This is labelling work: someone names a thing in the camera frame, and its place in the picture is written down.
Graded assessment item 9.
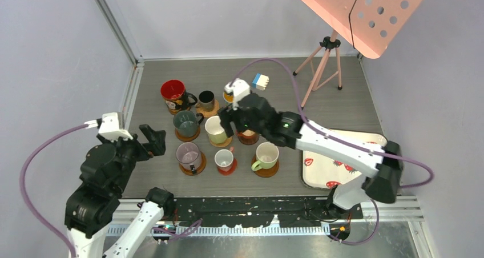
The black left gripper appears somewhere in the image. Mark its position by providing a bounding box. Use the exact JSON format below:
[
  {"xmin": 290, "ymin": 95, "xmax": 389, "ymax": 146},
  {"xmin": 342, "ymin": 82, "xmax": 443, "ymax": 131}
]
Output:
[{"xmin": 99, "ymin": 122, "xmax": 166, "ymax": 192}]

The small white cup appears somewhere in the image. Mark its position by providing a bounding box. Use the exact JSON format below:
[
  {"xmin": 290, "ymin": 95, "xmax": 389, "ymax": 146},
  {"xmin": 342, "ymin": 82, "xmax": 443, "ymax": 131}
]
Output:
[{"xmin": 214, "ymin": 149, "xmax": 235, "ymax": 167}]

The grey purple mug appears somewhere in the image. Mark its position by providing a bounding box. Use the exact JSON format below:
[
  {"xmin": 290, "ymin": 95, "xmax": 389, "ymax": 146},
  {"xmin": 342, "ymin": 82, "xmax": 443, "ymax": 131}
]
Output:
[{"xmin": 176, "ymin": 142, "xmax": 202, "ymax": 175}]

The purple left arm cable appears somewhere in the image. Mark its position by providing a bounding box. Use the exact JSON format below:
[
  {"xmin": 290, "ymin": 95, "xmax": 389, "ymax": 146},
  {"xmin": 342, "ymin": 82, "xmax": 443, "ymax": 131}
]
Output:
[{"xmin": 19, "ymin": 124, "xmax": 203, "ymax": 258}]

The dark green mug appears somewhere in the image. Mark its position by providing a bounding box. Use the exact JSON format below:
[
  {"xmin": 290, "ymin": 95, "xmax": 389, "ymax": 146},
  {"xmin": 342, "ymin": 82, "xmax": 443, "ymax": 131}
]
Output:
[{"xmin": 173, "ymin": 110, "xmax": 204, "ymax": 137}]

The white tray black rim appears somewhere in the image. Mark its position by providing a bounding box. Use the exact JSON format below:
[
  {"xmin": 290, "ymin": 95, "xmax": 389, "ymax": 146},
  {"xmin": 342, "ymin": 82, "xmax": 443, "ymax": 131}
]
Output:
[{"xmin": 301, "ymin": 130, "xmax": 388, "ymax": 189}]

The woven rattan coaster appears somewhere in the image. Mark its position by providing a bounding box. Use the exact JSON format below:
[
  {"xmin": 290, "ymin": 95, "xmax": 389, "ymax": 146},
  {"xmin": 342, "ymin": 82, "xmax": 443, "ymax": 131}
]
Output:
[
  {"xmin": 196, "ymin": 99, "xmax": 220, "ymax": 118},
  {"xmin": 208, "ymin": 132, "xmax": 233, "ymax": 148}
]

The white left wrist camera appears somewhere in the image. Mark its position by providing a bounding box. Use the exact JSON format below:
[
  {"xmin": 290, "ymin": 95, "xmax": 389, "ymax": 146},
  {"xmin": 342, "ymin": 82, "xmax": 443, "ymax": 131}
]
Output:
[{"xmin": 84, "ymin": 112, "xmax": 133, "ymax": 142}]

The aluminium frame post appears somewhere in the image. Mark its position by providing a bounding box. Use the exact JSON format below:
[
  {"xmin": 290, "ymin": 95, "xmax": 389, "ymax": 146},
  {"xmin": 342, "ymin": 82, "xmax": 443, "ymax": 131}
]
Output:
[{"xmin": 94, "ymin": 0, "xmax": 144, "ymax": 66}]

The red apple paper coaster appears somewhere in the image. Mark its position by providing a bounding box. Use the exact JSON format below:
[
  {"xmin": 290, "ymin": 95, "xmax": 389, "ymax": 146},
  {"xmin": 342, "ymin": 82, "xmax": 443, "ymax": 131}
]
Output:
[{"xmin": 217, "ymin": 158, "xmax": 237, "ymax": 176}]

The pink music stand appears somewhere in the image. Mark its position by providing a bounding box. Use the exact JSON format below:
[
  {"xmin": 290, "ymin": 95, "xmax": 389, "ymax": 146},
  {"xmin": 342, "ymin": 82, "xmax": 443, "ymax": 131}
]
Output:
[{"xmin": 293, "ymin": 0, "xmax": 423, "ymax": 106}]

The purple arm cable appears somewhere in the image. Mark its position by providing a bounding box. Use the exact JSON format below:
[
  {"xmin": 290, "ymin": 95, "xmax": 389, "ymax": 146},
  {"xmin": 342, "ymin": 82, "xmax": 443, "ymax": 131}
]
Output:
[
  {"xmin": 19, "ymin": 124, "xmax": 203, "ymax": 258},
  {"xmin": 231, "ymin": 58, "xmax": 435, "ymax": 245}
]

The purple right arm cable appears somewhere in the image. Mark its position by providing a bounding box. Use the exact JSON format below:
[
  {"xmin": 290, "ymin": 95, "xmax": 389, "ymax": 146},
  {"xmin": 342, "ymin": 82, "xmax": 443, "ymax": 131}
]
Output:
[{"xmin": 231, "ymin": 58, "xmax": 435, "ymax": 245}]

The cream green mug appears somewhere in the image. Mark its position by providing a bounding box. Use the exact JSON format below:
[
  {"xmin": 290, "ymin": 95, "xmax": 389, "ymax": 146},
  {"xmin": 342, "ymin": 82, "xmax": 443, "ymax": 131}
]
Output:
[{"xmin": 251, "ymin": 142, "xmax": 280, "ymax": 172}]

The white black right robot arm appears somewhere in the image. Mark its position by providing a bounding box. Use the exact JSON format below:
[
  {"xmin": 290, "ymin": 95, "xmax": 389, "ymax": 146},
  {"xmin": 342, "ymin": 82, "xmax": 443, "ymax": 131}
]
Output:
[{"xmin": 217, "ymin": 93, "xmax": 403, "ymax": 219}]

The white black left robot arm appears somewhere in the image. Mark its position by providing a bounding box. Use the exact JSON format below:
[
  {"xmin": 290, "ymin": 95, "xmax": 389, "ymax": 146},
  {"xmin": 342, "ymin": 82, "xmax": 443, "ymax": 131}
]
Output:
[{"xmin": 64, "ymin": 124, "xmax": 175, "ymax": 257}]

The blue white toy block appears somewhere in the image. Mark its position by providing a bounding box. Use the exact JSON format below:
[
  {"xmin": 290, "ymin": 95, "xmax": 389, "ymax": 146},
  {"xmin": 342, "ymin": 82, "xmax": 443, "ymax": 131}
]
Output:
[{"xmin": 252, "ymin": 73, "xmax": 269, "ymax": 91}]

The pale yellow green mug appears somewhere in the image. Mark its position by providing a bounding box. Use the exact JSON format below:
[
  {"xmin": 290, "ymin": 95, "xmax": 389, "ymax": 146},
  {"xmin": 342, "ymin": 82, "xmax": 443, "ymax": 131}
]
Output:
[{"xmin": 204, "ymin": 115, "xmax": 228, "ymax": 147}]

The blue butterfly plate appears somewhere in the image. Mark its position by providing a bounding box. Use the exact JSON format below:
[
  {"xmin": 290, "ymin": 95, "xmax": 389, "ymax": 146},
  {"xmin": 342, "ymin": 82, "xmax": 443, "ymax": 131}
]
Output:
[{"xmin": 223, "ymin": 91, "xmax": 233, "ymax": 104}]

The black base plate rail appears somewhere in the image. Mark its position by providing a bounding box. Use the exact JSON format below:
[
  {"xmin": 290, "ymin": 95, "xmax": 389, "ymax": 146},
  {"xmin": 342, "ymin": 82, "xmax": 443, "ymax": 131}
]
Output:
[{"xmin": 80, "ymin": 195, "xmax": 424, "ymax": 245}]

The small orange cup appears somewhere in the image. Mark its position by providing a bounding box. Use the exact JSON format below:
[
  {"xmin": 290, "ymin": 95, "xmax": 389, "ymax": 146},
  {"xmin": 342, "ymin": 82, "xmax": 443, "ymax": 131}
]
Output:
[{"xmin": 237, "ymin": 130, "xmax": 258, "ymax": 140}]

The black floral mug red inside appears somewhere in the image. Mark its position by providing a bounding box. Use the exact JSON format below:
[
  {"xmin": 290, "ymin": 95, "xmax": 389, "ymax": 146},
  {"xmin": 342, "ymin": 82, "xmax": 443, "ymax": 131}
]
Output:
[{"xmin": 160, "ymin": 79, "xmax": 198, "ymax": 106}]

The black small cup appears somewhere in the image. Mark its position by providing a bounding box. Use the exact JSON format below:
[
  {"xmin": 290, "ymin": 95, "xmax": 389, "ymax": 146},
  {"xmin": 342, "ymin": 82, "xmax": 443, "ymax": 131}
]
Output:
[{"xmin": 196, "ymin": 90, "xmax": 215, "ymax": 112}]

